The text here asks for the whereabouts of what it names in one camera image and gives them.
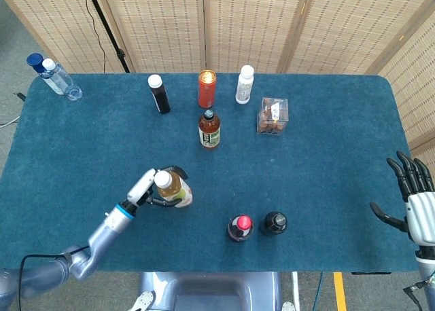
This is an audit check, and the clear water bottle blue cap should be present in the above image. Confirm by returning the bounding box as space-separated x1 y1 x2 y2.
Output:
26 52 65 96

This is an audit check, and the blue floor cable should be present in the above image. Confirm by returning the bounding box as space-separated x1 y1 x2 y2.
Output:
314 272 324 311

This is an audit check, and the black tripod pole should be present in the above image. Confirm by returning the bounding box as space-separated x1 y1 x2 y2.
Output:
84 0 132 74

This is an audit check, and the blue-grey robot torso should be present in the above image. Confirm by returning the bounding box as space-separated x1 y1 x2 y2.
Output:
132 272 296 311

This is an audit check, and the cola bottle red cap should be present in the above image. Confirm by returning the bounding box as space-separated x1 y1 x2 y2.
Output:
227 215 254 243

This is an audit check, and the orange drink can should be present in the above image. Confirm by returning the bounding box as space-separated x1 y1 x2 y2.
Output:
198 70 218 109

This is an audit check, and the white-capped pear juice bottle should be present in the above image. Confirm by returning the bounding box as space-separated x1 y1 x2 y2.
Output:
154 170 194 209

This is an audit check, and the white plastic bottle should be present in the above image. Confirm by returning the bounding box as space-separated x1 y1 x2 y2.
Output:
235 65 255 105

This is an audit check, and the dark juice bottle white cap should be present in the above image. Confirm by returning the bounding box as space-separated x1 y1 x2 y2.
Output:
147 74 171 115

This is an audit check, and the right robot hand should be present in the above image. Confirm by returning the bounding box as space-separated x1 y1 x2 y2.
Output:
369 150 435 246

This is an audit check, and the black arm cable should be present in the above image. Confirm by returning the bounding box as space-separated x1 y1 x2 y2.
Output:
18 244 91 311
402 279 426 311

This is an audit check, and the black-capped dark soda bottle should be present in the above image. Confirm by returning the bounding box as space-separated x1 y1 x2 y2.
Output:
260 211 288 238

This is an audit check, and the clear water bottle white cap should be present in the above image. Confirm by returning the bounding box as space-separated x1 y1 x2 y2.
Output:
41 58 84 102

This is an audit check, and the thin black hanging cable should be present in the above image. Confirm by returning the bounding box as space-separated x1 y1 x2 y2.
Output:
77 0 107 73

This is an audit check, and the bamboo folding screen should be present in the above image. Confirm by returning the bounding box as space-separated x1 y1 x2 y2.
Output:
0 0 435 158

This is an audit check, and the amber tea bottle black cap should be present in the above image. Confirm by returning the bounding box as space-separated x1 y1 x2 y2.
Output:
198 109 222 149

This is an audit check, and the blue tablecloth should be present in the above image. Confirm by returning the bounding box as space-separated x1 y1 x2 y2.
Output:
0 73 414 274

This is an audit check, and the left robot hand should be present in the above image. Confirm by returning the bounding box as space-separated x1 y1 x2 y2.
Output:
126 164 190 209

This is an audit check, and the clear box of chocolate balls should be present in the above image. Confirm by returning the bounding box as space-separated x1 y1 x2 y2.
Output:
256 96 290 136

